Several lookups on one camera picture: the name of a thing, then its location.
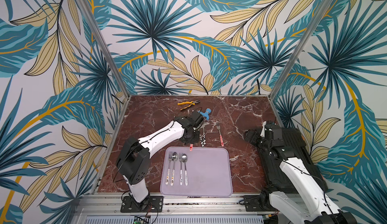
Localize aluminium front rail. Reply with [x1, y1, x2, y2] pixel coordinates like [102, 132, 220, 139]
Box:
[71, 193, 290, 224]

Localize spoon with checkered handle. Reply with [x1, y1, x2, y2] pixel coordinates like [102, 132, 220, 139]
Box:
[200, 134, 206, 147]

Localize fork with white printed handle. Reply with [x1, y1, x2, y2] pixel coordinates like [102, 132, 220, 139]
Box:
[165, 152, 173, 185]

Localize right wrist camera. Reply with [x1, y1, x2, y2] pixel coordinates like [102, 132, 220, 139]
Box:
[260, 121, 283, 140]

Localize aluminium frame post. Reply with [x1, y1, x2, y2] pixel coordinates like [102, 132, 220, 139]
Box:
[75, 0, 130, 100]
[269, 0, 334, 103]

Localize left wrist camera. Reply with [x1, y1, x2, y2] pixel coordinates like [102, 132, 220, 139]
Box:
[190, 111, 204, 129]

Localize aluminium frame post left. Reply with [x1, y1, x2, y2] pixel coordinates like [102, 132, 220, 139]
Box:
[75, 0, 130, 100]

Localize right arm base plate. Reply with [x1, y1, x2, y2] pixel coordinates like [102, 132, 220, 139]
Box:
[239, 195, 272, 212]

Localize spoon with white printed handle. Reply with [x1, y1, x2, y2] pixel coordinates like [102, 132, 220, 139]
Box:
[170, 152, 178, 186]

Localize lilac placemat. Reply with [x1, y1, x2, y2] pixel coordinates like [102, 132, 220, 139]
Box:
[160, 146, 233, 197]

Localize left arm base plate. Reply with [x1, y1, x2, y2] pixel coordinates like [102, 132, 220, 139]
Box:
[120, 195, 164, 213]

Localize yellow black pliers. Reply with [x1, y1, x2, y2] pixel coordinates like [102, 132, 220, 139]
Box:
[177, 100, 201, 111]

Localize fork with checkered handle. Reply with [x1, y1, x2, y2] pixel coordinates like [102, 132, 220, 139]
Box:
[201, 127, 206, 147]

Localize blue hose nozzle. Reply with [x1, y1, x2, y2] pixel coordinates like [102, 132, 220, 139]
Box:
[199, 108, 212, 121]

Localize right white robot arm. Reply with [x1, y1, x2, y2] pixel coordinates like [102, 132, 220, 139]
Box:
[242, 121, 357, 224]

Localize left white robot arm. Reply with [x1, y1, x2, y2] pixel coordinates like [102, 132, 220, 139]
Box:
[117, 112, 204, 204]

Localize fork with pink handle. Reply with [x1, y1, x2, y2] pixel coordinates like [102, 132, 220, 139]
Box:
[216, 123, 224, 147]

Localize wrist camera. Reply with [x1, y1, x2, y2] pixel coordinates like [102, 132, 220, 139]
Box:
[190, 111, 204, 129]
[260, 121, 283, 140]

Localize black tool case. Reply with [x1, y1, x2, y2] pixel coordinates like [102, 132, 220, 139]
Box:
[261, 128, 328, 194]

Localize aluminium frame post right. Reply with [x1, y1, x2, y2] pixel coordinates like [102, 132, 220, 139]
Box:
[269, 0, 334, 103]

